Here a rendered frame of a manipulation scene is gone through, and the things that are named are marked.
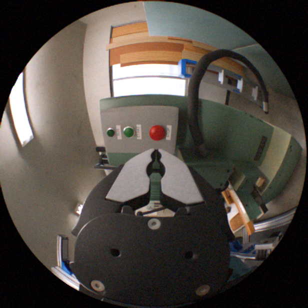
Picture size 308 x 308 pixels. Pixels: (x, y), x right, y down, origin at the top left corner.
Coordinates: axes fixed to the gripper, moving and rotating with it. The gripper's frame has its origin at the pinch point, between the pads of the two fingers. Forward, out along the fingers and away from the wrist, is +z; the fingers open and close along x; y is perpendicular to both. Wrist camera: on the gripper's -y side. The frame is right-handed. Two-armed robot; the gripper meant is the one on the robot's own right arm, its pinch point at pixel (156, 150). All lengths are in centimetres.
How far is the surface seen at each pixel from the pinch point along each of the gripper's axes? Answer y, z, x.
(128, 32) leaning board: -134, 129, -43
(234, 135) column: 0.7, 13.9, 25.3
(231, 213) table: 42, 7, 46
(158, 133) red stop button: 0.0, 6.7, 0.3
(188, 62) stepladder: -49, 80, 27
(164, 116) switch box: -3.2, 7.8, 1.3
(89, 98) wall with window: -28, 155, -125
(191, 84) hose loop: -10.3, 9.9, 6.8
